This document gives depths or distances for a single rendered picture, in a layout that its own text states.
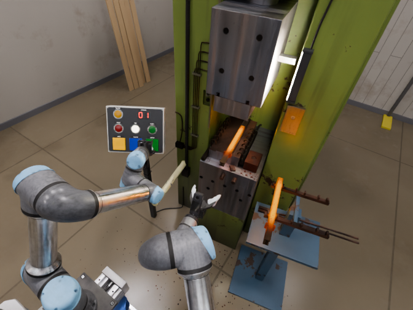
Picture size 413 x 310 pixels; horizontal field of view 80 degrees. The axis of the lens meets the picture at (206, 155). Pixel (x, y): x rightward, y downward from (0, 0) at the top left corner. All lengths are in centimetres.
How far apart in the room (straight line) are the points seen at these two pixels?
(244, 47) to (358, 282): 204
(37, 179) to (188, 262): 52
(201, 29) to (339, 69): 68
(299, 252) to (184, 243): 88
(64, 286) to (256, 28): 123
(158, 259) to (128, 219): 163
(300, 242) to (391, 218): 167
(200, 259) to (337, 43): 102
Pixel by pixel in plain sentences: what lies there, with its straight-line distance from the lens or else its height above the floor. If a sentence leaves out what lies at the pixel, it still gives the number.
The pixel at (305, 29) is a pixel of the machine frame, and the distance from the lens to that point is 161.
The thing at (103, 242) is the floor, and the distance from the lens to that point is 237.
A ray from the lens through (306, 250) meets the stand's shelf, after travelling 158.
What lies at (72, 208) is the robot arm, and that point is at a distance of 83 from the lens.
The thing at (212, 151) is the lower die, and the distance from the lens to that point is 155.
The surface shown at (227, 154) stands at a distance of 148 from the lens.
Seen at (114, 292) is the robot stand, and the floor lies 77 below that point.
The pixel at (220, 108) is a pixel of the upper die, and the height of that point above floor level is 130.
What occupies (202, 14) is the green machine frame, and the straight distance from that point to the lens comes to 137.
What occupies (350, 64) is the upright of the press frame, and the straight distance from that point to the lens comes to 130.
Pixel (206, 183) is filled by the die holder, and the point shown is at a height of 72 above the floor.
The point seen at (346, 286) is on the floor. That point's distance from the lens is 247.
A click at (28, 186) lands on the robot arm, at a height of 143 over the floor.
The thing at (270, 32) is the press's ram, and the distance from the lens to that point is 113.
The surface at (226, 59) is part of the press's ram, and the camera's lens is 122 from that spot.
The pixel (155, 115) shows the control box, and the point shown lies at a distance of 151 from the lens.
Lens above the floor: 202
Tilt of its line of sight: 44 degrees down
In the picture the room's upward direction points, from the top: 5 degrees clockwise
